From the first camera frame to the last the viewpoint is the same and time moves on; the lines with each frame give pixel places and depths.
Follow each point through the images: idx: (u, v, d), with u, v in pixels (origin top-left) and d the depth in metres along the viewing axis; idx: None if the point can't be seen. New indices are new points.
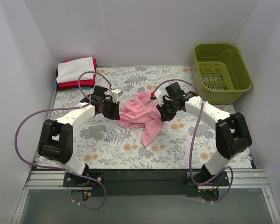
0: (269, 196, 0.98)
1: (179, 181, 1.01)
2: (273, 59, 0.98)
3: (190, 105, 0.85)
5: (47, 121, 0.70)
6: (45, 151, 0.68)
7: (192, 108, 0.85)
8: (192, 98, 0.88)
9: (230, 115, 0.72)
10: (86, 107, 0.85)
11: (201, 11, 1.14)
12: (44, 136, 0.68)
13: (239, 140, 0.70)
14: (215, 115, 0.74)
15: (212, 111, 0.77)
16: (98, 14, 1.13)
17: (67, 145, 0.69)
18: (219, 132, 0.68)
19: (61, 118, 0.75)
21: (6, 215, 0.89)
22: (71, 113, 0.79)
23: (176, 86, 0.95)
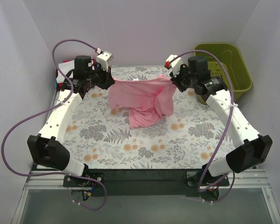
0: (269, 196, 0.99)
1: (179, 181, 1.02)
2: (273, 59, 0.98)
3: (215, 101, 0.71)
5: (31, 137, 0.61)
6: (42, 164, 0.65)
7: (215, 104, 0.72)
8: (220, 92, 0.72)
9: (258, 136, 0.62)
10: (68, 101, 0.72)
11: (201, 12, 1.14)
12: (35, 153, 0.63)
13: (254, 160, 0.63)
14: (242, 133, 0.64)
15: (240, 123, 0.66)
16: (98, 14, 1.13)
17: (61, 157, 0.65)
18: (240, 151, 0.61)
19: (45, 129, 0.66)
21: (6, 215, 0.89)
22: (53, 118, 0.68)
23: (204, 66, 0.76)
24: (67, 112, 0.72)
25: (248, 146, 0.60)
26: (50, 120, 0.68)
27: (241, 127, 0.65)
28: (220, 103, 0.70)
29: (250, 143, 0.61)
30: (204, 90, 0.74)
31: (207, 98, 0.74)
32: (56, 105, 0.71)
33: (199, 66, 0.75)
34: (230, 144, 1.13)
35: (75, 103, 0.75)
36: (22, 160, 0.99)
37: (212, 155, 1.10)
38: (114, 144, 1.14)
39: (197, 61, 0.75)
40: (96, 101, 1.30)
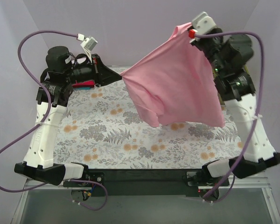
0: (269, 196, 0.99)
1: (179, 180, 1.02)
2: (273, 59, 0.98)
3: (237, 108, 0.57)
5: (16, 168, 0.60)
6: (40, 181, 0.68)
7: (235, 109, 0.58)
8: (245, 97, 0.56)
9: (274, 155, 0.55)
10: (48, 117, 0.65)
11: (201, 12, 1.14)
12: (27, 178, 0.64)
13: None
14: (260, 151, 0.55)
15: (260, 137, 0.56)
16: (98, 14, 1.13)
17: (53, 178, 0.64)
18: (250, 166, 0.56)
19: (29, 156, 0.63)
21: (7, 215, 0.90)
22: (35, 140, 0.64)
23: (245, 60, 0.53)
24: (51, 129, 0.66)
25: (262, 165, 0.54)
26: (33, 143, 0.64)
27: (259, 143, 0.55)
28: (243, 113, 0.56)
29: (265, 164, 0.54)
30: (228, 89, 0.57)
31: (228, 100, 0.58)
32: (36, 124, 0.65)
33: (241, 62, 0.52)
34: (229, 144, 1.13)
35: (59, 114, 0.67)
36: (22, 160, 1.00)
37: (212, 155, 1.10)
38: (114, 144, 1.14)
39: (239, 55, 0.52)
40: (96, 101, 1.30)
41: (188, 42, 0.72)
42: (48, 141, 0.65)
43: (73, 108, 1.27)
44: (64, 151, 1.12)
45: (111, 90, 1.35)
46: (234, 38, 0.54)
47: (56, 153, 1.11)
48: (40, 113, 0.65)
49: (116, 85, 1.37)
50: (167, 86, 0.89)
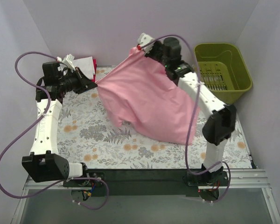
0: (269, 196, 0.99)
1: (179, 181, 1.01)
2: (272, 59, 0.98)
3: (183, 83, 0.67)
5: (24, 159, 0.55)
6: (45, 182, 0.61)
7: (184, 86, 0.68)
8: (188, 74, 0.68)
9: (224, 106, 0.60)
10: (50, 108, 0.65)
11: (201, 12, 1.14)
12: (33, 174, 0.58)
13: (226, 129, 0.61)
14: (211, 105, 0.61)
15: (207, 97, 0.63)
16: (98, 14, 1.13)
17: (62, 167, 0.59)
18: (208, 122, 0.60)
19: (36, 146, 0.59)
21: (7, 215, 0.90)
22: (40, 131, 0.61)
23: (178, 49, 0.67)
24: (53, 121, 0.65)
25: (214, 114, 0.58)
26: (38, 133, 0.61)
27: (209, 101, 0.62)
28: (188, 84, 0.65)
29: (218, 113, 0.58)
30: (173, 76, 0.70)
31: (178, 83, 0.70)
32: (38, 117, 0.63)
33: (173, 52, 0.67)
34: (230, 144, 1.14)
35: (58, 107, 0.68)
36: None
37: None
38: (113, 144, 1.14)
39: (171, 48, 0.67)
40: (96, 101, 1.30)
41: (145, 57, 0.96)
42: (52, 130, 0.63)
43: (73, 108, 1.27)
44: (64, 150, 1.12)
45: None
46: (167, 38, 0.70)
47: None
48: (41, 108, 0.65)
49: None
50: (136, 96, 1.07)
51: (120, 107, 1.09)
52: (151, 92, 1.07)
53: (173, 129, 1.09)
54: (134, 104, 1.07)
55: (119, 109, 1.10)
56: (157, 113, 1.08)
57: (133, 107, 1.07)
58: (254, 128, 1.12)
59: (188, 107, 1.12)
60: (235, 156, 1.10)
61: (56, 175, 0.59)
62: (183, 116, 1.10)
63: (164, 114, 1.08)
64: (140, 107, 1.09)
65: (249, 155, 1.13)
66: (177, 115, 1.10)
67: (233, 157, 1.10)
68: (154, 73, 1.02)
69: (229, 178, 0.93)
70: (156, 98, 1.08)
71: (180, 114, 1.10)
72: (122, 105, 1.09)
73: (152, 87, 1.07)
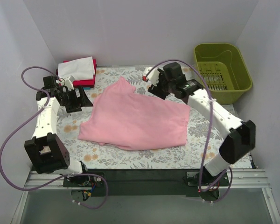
0: (269, 196, 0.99)
1: (179, 181, 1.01)
2: (272, 59, 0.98)
3: (196, 101, 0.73)
5: (26, 142, 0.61)
6: (47, 169, 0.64)
7: (196, 104, 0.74)
8: (198, 91, 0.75)
9: (242, 123, 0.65)
10: (48, 103, 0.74)
11: (201, 11, 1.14)
12: (35, 158, 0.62)
13: (245, 148, 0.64)
14: (227, 122, 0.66)
15: (221, 115, 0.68)
16: (98, 14, 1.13)
17: (62, 150, 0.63)
18: (228, 141, 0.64)
19: (37, 131, 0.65)
21: (7, 215, 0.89)
22: (41, 120, 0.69)
23: (177, 68, 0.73)
24: (52, 114, 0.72)
25: (235, 133, 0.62)
26: (38, 122, 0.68)
27: (224, 119, 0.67)
28: (200, 101, 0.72)
29: (235, 131, 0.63)
30: (183, 94, 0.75)
31: (188, 100, 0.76)
32: (39, 110, 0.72)
33: (176, 73, 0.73)
34: None
35: (56, 104, 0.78)
36: (22, 160, 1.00)
37: (212, 155, 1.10)
38: (113, 144, 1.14)
39: (171, 69, 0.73)
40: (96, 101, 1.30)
41: (116, 84, 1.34)
42: (52, 120, 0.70)
43: None
44: None
45: None
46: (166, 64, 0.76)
47: None
48: (41, 104, 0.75)
49: None
50: (119, 117, 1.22)
51: (107, 128, 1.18)
52: (131, 109, 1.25)
53: (160, 136, 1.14)
54: (118, 125, 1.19)
55: (108, 130, 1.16)
56: (141, 125, 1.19)
57: (119, 126, 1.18)
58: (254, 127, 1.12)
59: (166, 112, 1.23)
60: None
61: (57, 158, 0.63)
62: (164, 122, 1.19)
63: (147, 125, 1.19)
64: (121, 126, 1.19)
65: (249, 155, 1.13)
66: (159, 123, 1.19)
67: None
68: (129, 94, 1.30)
69: (231, 179, 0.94)
70: (136, 114, 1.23)
71: (160, 120, 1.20)
72: (108, 126, 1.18)
73: (131, 106, 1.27)
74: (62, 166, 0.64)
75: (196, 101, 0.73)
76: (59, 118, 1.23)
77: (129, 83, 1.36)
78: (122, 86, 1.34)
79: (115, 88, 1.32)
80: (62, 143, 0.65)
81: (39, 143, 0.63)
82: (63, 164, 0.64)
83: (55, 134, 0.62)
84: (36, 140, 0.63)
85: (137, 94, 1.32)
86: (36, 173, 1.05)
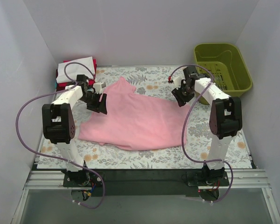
0: (269, 196, 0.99)
1: (179, 181, 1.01)
2: (272, 59, 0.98)
3: (199, 83, 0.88)
5: (45, 105, 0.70)
6: (52, 133, 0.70)
7: (199, 87, 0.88)
8: (203, 78, 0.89)
9: (229, 98, 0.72)
10: (74, 88, 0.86)
11: (201, 11, 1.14)
12: (46, 119, 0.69)
13: (231, 122, 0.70)
14: (216, 95, 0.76)
15: (215, 91, 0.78)
16: (98, 14, 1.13)
17: (69, 121, 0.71)
18: (213, 109, 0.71)
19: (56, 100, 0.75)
21: (7, 215, 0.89)
22: (63, 95, 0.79)
23: (192, 69, 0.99)
24: (74, 95, 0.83)
25: (220, 101, 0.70)
26: (61, 95, 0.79)
27: (215, 93, 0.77)
28: (201, 83, 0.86)
29: (221, 101, 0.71)
30: (192, 81, 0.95)
31: (195, 85, 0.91)
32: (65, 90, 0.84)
33: (192, 69, 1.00)
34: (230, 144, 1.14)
35: (80, 92, 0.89)
36: (22, 160, 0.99)
37: None
38: (113, 144, 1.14)
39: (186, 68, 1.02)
40: None
41: (117, 84, 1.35)
42: (71, 98, 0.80)
43: (73, 108, 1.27)
44: None
45: None
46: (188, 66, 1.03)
47: (56, 153, 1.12)
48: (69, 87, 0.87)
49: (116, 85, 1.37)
50: (119, 118, 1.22)
51: (107, 129, 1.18)
52: (131, 110, 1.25)
53: (160, 137, 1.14)
54: (118, 126, 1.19)
55: (108, 131, 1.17)
56: (140, 126, 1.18)
57: (119, 127, 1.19)
58: (255, 127, 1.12)
59: (166, 113, 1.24)
60: (235, 156, 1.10)
61: (63, 125, 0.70)
62: (164, 123, 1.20)
63: (147, 126, 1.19)
64: (121, 127, 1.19)
65: (249, 155, 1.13)
66: (159, 124, 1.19)
67: (233, 157, 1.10)
68: (130, 95, 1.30)
69: (231, 178, 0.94)
70: (136, 115, 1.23)
71: (160, 121, 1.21)
72: (109, 126, 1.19)
73: (131, 106, 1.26)
74: (64, 135, 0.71)
75: (198, 83, 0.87)
76: None
77: (129, 83, 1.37)
78: (123, 87, 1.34)
79: (116, 89, 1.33)
80: (72, 117, 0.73)
81: (54, 109, 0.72)
82: (66, 134, 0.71)
83: (68, 105, 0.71)
84: (52, 107, 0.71)
85: (137, 94, 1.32)
86: (36, 173, 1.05)
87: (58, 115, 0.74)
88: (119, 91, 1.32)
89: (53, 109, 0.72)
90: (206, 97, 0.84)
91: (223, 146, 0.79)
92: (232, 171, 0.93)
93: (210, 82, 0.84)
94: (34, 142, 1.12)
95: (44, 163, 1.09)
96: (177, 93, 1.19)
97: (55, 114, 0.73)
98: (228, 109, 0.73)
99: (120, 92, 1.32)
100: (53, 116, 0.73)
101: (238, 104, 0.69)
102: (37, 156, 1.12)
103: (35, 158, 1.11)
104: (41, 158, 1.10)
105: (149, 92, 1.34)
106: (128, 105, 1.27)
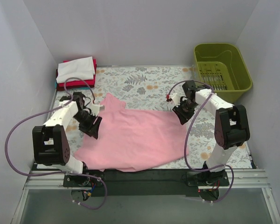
0: (269, 196, 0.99)
1: (179, 181, 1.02)
2: (272, 60, 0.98)
3: (199, 95, 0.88)
5: (36, 128, 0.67)
6: (44, 158, 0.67)
7: (200, 98, 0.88)
8: (204, 90, 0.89)
9: (234, 107, 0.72)
10: (68, 104, 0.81)
11: (201, 11, 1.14)
12: (38, 143, 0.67)
13: (237, 132, 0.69)
14: (219, 105, 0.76)
15: (217, 101, 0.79)
16: (98, 14, 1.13)
17: (63, 145, 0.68)
18: (218, 119, 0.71)
19: (49, 121, 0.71)
21: (7, 215, 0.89)
22: (56, 114, 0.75)
23: (192, 83, 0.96)
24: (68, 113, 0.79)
25: (224, 111, 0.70)
26: (53, 115, 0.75)
27: (218, 103, 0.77)
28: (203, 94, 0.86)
29: (225, 110, 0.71)
30: (192, 93, 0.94)
31: (196, 97, 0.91)
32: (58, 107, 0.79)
33: (191, 83, 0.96)
34: None
35: (74, 107, 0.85)
36: (22, 161, 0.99)
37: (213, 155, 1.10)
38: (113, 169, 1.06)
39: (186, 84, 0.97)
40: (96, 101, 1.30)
41: (103, 104, 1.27)
42: (65, 116, 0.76)
43: None
44: None
45: (111, 90, 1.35)
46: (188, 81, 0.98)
47: None
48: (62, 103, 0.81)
49: (116, 85, 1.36)
50: (116, 136, 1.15)
51: (106, 153, 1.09)
52: (125, 126, 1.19)
53: (163, 148, 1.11)
54: (117, 145, 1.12)
55: (109, 156, 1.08)
56: (140, 142, 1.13)
57: (116, 147, 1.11)
58: (254, 128, 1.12)
59: (163, 124, 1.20)
60: (235, 156, 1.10)
61: (56, 150, 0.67)
62: (164, 133, 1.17)
63: (147, 139, 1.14)
64: (121, 148, 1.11)
65: (249, 155, 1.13)
66: (160, 134, 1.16)
67: (233, 157, 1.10)
68: (120, 111, 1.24)
69: (232, 180, 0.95)
70: (131, 131, 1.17)
71: (158, 134, 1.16)
72: (106, 148, 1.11)
73: (123, 123, 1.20)
74: (57, 160, 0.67)
75: (199, 95, 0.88)
76: None
77: (117, 99, 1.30)
78: (108, 106, 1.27)
79: (103, 110, 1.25)
80: (65, 140, 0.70)
81: (46, 131, 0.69)
82: (59, 159, 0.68)
83: (62, 127, 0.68)
84: (44, 129, 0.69)
85: (128, 109, 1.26)
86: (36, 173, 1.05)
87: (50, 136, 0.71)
88: (107, 110, 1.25)
89: (45, 131, 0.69)
90: (208, 107, 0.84)
91: (227, 155, 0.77)
92: (233, 171, 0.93)
93: (211, 93, 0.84)
94: None
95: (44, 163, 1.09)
96: (177, 110, 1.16)
97: (47, 136, 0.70)
98: (233, 118, 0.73)
99: (109, 110, 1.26)
100: (45, 138, 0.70)
101: (243, 112, 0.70)
102: None
103: (35, 157, 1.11)
104: None
105: (149, 91, 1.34)
106: (122, 120, 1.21)
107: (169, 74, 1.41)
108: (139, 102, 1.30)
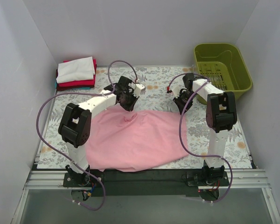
0: (270, 196, 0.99)
1: (179, 181, 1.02)
2: (272, 60, 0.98)
3: (196, 84, 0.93)
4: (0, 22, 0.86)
5: (70, 104, 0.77)
6: (64, 131, 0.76)
7: (196, 87, 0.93)
8: (200, 79, 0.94)
9: (224, 93, 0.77)
10: (108, 95, 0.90)
11: (200, 11, 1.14)
12: (66, 117, 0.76)
13: (226, 115, 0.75)
14: (211, 91, 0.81)
15: (210, 87, 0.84)
16: (98, 14, 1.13)
17: (84, 129, 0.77)
18: (209, 103, 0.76)
19: (84, 103, 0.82)
21: (7, 215, 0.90)
22: (92, 100, 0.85)
23: (191, 75, 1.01)
24: (103, 102, 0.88)
25: (215, 95, 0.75)
26: (92, 100, 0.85)
27: (211, 89, 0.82)
28: (199, 82, 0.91)
29: (216, 95, 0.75)
30: (190, 83, 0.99)
31: (194, 87, 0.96)
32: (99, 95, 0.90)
33: (189, 74, 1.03)
34: (230, 144, 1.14)
35: (112, 100, 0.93)
36: (22, 161, 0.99)
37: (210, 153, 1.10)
38: (113, 169, 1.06)
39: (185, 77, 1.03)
40: None
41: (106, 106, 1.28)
42: (99, 105, 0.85)
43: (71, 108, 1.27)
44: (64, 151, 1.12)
45: None
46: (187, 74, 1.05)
47: (56, 153, 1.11)
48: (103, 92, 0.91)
49: None
50: (120, 137, 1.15)
51: (109, 153, 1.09)
52: (126, 126, 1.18)
53: (162, 150, 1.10)
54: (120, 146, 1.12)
55: (113, 155, 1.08)
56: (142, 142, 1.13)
57: (117, 148, 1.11)
58: (255, 127, 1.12)
59: (164, 125, 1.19)
60: (235, 156, 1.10)
61: (76, 130, 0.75)
62: (164, 133, 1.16)
63: (148, 140, 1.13)
64: (124, 148, 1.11)
65: (249, 155, 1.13)
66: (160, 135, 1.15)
67: (233, 157, 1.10)
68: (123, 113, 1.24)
69: (231, 178, 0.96)
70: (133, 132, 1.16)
71: (158, 134, 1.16)
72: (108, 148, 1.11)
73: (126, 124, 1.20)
74: (73, 138, 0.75)
75: (195, 83, 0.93)
76: (54, 116, 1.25)
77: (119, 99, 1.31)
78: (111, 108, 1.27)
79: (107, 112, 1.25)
80: (87, 127, 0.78)
81: (76, 110, 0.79)
82: (76, 139, 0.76)
83: (89, 114, 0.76)
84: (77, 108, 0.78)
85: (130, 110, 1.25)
86: (37, 173, 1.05)
87: (78, 116, 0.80)
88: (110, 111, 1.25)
89: (76, 110, 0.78)
90: (202, 94, 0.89)
91: (221, 141, 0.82)
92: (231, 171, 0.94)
93: (206, 81, 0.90)
94: (34, 143, 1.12)
95: (44, 163, 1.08)
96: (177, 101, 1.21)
97: (75, 115, 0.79)
98: (223, 103, 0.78)
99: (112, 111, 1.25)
100: (73, 116, 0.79)
101: (231, 99, 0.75)
102: (38, 156, 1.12)
103: (35, 158, 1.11)
104: (41, 158, 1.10)
105: (149, 92, 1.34)
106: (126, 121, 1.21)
107: (169, 74, 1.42)
108: (139, 102, 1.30)
